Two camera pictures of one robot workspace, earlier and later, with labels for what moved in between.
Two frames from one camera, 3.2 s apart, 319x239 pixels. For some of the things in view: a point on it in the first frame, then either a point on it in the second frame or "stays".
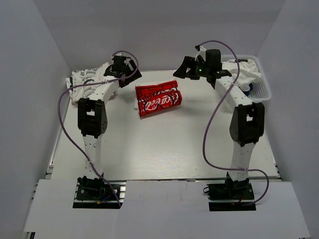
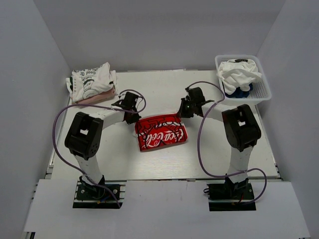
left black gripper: [134, 75] to [135, 118]
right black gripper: [188, 63] to [182, 113]
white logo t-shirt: [150, 98] to [155, 132]
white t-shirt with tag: [248, 72] stays
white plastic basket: [261, 90] stays
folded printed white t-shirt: [84, 75] stays
